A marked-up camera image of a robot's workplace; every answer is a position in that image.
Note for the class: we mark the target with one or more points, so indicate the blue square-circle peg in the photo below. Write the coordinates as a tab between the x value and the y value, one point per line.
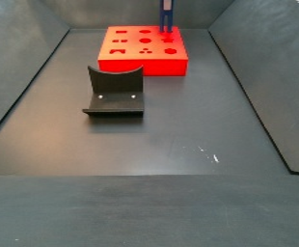
165	15

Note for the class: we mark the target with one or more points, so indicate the red shape-sorting block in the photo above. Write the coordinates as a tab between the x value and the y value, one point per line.
140	46

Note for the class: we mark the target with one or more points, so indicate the black curved holder bracket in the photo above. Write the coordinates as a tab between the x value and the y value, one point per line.
117	92

